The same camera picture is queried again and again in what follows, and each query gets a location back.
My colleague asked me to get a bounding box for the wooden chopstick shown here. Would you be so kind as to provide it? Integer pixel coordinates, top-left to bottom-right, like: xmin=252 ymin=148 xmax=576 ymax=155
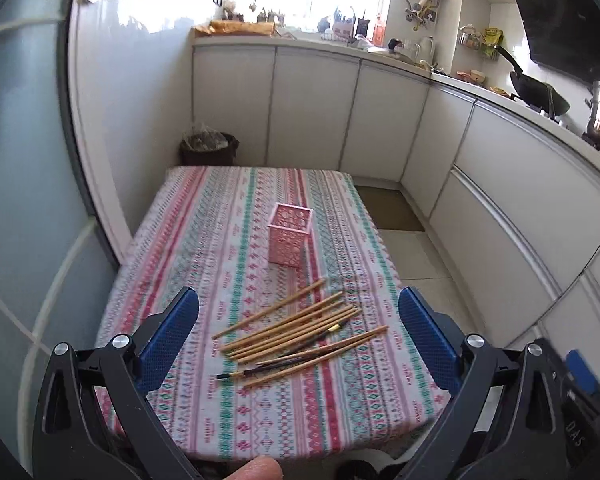
xmin=244 ymin=330 xmax=386 ymax=389
xmin=226 ymin=306 xmax=360 ymax=362
xmin=215 ymin=325 xmax=388 ymax=380
xmin=220 ymin=292 xmax=343 ymax=352
xmin=222 ymin=300 xmax=351 ymax=358
xmin=212 ymin=278 xmax=326 ymax=339
xmin=227 ymin=307 xmax=362 ymax=364

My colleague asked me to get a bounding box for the pink plastic utensil holder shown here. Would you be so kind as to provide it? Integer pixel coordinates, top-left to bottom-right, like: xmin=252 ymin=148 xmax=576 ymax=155
xmin=268 ymin=203 xmax=313 ymax=269

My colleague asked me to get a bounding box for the thumb tip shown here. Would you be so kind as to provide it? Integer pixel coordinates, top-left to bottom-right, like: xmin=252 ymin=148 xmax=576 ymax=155
xmin=225 ymin=456 xmax=284 ymax=480

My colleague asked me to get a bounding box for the black chopstick yellow band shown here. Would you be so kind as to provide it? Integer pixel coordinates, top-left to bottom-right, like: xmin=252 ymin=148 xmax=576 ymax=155
xmin=258 ymin=324 xmax=342 ymax=361

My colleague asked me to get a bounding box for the striped patterned tablecloth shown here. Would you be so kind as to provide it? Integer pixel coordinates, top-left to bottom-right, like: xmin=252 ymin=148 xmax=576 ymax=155
xmin=97 ymin=167 xmax=449 ymax=462

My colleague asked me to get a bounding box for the black wok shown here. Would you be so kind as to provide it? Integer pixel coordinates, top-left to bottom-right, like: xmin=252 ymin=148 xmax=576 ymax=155
xmin=495 ymin=46 xmax=570 ymax=119

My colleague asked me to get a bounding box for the dark trash bin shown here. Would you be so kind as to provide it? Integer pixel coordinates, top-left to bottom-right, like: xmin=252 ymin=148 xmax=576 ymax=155
xmin=178 ymin=125 xmax=239 ymax=166

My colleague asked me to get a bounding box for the yellow snack bag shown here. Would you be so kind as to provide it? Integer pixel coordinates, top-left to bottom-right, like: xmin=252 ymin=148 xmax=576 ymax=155
xmin=480 ymin=27 xmax=504 ymax=61

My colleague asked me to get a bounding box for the white kettle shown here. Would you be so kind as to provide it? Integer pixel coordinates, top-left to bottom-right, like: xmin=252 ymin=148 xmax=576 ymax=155
xmin=419 ymin=36 xmax=436 ymax=65

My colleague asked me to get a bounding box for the red bottle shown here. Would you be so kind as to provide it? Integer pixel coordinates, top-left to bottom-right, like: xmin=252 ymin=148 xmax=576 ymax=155
xmin=372 ymin=13 xmax=386 ymax=47

